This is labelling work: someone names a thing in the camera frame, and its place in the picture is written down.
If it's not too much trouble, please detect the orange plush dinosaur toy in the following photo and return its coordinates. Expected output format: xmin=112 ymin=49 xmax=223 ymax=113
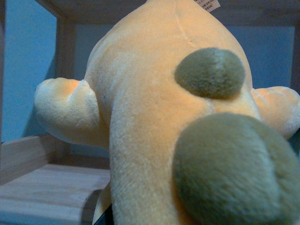
xmin=34 ymin=0 xmax=300 ymax=225

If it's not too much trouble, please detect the wooden shelf unit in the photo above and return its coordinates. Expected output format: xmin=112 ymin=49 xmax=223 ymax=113
xmin=0 ymin=0 xmax=300 ymax=225

